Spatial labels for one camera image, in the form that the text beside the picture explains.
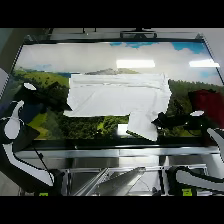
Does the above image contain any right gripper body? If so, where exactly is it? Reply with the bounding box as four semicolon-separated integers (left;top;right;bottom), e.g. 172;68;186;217
151;112;175;131

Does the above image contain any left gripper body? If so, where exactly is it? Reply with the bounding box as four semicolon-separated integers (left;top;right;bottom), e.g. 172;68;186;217
49;95;74;113

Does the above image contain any white T-shirt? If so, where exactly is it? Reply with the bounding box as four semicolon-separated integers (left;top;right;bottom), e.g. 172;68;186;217
62;72;173;143

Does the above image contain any blue garment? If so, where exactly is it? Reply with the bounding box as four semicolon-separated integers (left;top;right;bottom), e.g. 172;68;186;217
20;101;46;125

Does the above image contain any red garment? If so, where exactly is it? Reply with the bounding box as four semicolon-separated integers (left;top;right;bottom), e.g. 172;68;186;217
187;88;224;130

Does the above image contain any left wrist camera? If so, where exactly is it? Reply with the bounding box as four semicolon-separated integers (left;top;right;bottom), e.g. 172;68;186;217
47;81;63;98

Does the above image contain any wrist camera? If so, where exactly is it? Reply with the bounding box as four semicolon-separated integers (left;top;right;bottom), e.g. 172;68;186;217
47;81;63;98
171;98;186;118

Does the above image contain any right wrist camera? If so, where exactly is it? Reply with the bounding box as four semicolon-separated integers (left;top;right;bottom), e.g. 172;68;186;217
171;98;186;118

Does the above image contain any black cable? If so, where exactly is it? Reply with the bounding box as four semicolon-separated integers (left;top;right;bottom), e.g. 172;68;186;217
34;149;56;184

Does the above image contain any silver frame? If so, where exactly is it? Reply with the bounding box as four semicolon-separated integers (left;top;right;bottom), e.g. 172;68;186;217
13;145;224;197

